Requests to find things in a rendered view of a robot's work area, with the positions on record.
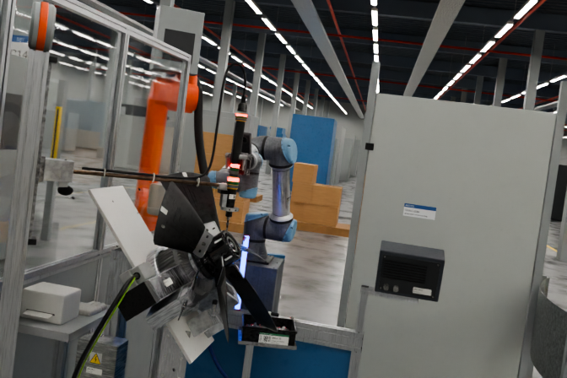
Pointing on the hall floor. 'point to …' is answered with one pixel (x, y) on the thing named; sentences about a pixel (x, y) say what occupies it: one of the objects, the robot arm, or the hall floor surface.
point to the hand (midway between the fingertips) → (234, 155)
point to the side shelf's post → (60, 359)
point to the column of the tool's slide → (21, 207)
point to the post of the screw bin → (247, 361)
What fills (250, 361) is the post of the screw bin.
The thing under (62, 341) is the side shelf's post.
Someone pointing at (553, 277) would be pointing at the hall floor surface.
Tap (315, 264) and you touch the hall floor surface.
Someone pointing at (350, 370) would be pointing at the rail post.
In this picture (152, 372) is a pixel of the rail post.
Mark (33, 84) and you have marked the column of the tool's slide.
